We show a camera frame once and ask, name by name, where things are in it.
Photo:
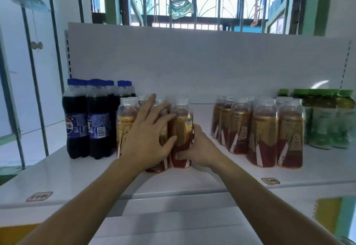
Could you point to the gold red drink bottle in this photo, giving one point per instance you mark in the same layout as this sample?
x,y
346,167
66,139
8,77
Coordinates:
x,y
182,119

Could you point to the row of amber drink bottles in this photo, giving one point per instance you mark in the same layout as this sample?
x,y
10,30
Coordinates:
x,y
261,131

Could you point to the person's left hand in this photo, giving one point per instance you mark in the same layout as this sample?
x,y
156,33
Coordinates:
x,y
144,142

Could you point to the pink hanging cloth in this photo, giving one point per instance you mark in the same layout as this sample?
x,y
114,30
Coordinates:
x,y
256,8

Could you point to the barred window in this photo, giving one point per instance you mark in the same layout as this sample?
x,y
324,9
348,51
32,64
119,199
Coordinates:
x,y
211,3

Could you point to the small brass pendant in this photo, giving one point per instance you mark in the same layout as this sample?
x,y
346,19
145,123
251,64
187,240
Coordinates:
x,y
36,45

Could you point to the group of blue-capped cola bottles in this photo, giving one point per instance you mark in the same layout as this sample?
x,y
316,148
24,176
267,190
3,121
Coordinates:
x,y
83,119

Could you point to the person's right forearm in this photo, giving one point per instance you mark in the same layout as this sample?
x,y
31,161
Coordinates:
x,y
272,208

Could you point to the person's right hand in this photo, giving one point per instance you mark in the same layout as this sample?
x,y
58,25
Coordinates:
x,y
203,150

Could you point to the row of green-capped bottles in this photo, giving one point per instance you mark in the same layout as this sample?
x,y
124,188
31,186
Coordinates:
x,y
328,114

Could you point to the white panelled door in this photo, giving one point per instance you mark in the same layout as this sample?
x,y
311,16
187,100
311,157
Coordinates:
x,y
44,86

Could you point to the grey shelf label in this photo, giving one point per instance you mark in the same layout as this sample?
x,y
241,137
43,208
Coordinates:
x,y
271,180

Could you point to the white metal shelf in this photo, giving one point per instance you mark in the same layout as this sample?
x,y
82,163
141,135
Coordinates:
x,y
222,58

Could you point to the person's left forearm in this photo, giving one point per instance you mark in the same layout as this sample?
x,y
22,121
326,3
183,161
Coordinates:
x,y
78,208

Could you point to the round glass hanging disc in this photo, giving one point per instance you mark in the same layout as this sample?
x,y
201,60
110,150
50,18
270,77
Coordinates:
x,y
28,0
181,7

